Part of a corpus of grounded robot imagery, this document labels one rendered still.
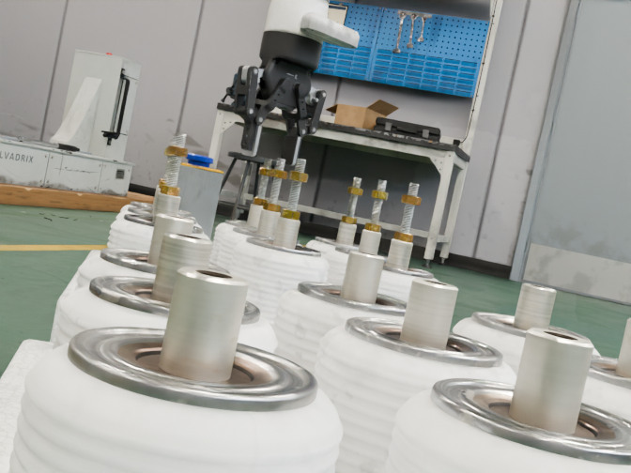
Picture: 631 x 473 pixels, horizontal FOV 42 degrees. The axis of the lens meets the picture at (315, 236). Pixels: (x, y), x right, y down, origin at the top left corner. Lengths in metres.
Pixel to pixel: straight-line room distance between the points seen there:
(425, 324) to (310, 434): 0.16
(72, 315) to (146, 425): 0.14
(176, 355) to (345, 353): 0.14
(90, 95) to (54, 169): 0.63
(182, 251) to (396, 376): 0.11
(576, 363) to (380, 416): 0.11
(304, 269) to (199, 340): 0.53
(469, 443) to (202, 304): 0.09
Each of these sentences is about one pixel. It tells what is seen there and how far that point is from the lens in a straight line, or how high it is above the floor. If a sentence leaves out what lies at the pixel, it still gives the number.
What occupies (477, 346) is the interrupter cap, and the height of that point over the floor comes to 0.25.
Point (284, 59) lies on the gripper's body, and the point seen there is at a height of 0.46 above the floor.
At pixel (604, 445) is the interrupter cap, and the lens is 0.27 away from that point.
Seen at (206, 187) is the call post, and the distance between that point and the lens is 1.17.
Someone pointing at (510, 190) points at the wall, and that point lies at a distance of 5.78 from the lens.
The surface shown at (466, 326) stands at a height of 0.25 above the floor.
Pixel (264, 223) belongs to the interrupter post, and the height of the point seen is 0.27.
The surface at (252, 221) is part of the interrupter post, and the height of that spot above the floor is 0.26.
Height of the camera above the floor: 0.31
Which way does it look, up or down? 3 degrees down
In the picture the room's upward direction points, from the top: 12 degrees clockwise
